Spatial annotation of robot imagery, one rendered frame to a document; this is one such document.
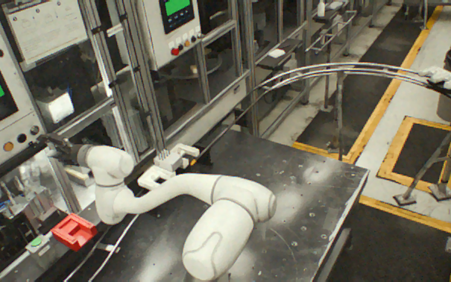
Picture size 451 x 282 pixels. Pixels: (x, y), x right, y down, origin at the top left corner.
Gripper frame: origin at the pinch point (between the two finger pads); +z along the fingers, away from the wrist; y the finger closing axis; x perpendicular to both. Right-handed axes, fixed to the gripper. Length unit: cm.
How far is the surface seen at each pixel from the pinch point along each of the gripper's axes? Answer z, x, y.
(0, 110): 4.4, 6.1, 22.0
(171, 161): -14, -47, -49
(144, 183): -7, -32, -52
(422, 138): -134, -234, -164
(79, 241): -5.0, 13.7, -43.6
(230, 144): -21, -98, -79
